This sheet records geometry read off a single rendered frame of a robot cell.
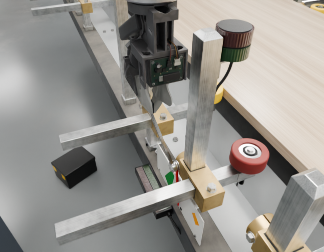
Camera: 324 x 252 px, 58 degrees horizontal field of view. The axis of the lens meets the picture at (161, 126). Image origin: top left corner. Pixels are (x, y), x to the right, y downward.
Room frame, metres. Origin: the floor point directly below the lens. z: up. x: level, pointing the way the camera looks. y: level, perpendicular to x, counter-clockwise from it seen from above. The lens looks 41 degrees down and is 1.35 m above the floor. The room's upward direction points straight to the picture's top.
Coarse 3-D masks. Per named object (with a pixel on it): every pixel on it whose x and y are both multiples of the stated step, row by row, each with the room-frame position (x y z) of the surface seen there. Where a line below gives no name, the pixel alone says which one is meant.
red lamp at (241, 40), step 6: (216, 24) 0.46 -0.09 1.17; (252, 24) 0.46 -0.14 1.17; (216, 30) 0.44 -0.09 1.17; (222, 30) 0.43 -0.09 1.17; (252, 30) 0.43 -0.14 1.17; (222, 36) 0.43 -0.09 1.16; (228, 36) 0.42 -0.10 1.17; (234, 36) 0.42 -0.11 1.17; (240, 36) 0.42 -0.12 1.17; (246, 36) 0.42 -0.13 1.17; (252, 36) 0.44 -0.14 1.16; (228, 42) 0.42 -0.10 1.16; (234, 42) 0.42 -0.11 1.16; (240, 42) 0.42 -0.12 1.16; (246, 42) 0.42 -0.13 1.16
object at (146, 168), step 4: (144, 168) 0.56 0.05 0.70; (148, 168) 0.56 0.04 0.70; (148, 172) 0.55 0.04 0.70; (148, 176) 0.53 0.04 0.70; (152, 176) 0.53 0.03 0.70; (152, 180) 0.52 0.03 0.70; (152, 184) 0.50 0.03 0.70; (156, 184) 0.50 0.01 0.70; (156, 188) 0.49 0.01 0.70; (164, 208) 0.43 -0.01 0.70
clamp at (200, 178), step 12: (180, 156) 0.46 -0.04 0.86; (180, 168) 0.44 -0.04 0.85; (204, 168) 0.42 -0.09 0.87; (192, 180) 0.39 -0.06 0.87; (204, 180) 0.38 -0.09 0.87; (216, 180) 0.38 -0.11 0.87; (204, 192) 0.35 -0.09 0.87; (216, 192) 0.35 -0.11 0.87; (204, 204) 0.34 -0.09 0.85; (216, 204) 0.35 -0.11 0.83
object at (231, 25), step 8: (224, 24) 0.45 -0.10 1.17; (232, 24) 0.45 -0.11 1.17; (240, 24) 0.45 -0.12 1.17; (248, 24) 0.45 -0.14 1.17; (232, 32) 0.42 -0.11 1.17; (240, 32) 0.42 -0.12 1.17; (232, 48) 0.42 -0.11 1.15; (232, 64) 0.45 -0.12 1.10; (224, 80) 0.45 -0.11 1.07; (216, 88) 0.44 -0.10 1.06
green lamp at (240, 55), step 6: (222, 48) 0.43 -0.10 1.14; (228, 48) 0.42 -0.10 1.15; (240, 48) 0.42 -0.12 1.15; (246, 48) 0.43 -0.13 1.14; (222, 54) 0.43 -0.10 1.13; (228, 54) 0.42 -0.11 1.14; (234, 54) 0.42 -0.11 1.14; (240, 54) 0.42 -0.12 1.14; (246, 54) 0.43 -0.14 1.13; (222, 60) 0.43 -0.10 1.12; (228, 60) 0.42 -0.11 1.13; (234, 60) 0.42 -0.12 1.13; (240, 60) 0.42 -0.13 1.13
